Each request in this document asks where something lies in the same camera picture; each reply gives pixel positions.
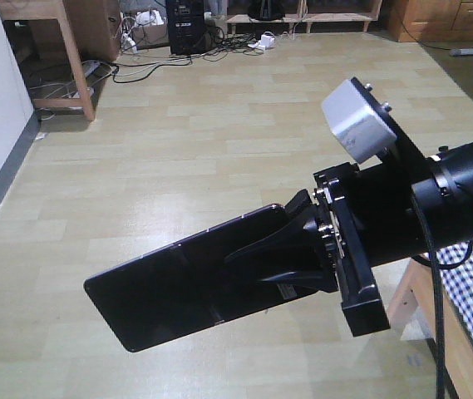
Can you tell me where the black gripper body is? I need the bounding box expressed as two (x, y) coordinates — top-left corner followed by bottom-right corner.
(313, 163), (427, 337)

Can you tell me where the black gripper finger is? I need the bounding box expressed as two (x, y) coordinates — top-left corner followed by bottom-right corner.
(284, 189), (313, 219)
(224, 215), (338, 293)

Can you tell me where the black smartphone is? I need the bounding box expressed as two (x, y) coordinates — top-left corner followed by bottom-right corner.
(83, 204), (315, 352)

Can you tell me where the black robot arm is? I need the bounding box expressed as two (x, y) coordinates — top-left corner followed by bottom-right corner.
(225, 142), (473, 336)

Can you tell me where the wooden desk shelf unit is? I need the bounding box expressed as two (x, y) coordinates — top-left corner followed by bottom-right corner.
(0, 0), (121, 121)

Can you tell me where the white power strip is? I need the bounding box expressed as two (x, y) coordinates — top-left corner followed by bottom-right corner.
(248, 32), (275, 51)

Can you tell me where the wooden wardrobe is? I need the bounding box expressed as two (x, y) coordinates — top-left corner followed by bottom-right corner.
(387, 0), (473, 42)

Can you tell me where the black computer tower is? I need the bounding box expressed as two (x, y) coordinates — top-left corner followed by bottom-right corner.
(165, 0), (213, 56)

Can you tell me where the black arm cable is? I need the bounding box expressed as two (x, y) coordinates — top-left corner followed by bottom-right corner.
(406, 190), (473, 399)

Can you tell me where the wooden bed frame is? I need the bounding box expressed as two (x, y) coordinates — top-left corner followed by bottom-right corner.
(385, 257), (473, 399)

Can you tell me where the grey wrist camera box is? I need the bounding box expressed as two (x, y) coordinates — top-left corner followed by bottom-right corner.
(321, 77), (397, 163)

